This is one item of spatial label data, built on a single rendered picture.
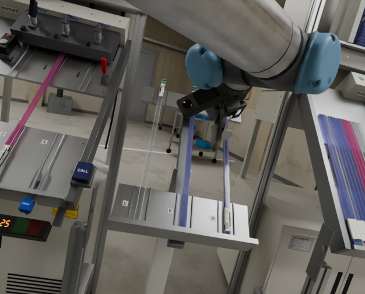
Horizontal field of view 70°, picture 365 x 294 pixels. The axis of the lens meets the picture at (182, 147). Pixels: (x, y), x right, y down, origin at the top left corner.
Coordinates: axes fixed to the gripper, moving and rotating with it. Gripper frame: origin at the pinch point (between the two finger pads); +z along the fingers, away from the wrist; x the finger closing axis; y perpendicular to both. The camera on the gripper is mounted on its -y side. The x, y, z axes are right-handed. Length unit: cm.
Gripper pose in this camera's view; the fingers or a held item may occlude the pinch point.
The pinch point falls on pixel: (199, 130)
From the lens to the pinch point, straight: 74.0
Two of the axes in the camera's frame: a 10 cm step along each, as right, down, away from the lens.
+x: -4.1, -8.3, 3.7
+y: 8.8, -2.6, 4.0
